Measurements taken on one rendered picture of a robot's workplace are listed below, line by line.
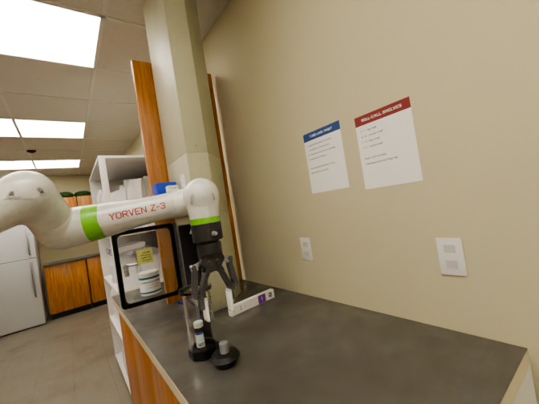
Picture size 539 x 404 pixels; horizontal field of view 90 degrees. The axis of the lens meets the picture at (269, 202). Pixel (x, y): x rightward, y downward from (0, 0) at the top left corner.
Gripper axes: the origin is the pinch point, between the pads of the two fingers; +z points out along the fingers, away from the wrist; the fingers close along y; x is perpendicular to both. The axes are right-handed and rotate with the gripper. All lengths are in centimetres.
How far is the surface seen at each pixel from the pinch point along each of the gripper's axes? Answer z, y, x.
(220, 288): 8, 22, 44
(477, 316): 13, 58, -49
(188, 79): -96, 22, 45
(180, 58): -106, 20, 45
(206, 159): -56, 25, 45
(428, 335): 17, 48, -39
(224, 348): 12.1, -0.5, -1.4
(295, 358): 17.4, 14.8, -15.3
